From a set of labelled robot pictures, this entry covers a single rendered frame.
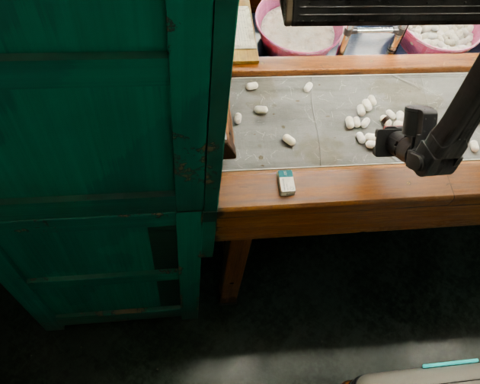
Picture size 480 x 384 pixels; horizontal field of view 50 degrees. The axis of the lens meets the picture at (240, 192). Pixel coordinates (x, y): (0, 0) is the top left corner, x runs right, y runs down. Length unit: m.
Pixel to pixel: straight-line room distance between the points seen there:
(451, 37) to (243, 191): 0.87
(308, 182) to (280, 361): 0.81
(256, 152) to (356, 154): 0.26
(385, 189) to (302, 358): 0.81
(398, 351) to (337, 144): 0.90
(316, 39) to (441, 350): 1.18
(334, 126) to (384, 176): 0.20
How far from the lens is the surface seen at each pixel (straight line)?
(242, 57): 1.45
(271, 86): 1.44
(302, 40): 1.59
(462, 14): 1.29
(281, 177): 1.22
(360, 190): 1.27
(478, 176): 1.42
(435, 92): 1.57
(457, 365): 1.77
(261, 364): 1.86
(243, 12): 1.57
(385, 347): 1.98
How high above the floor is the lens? 1.81
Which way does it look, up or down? 60 degrees down
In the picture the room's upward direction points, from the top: 10 degrees clockwise
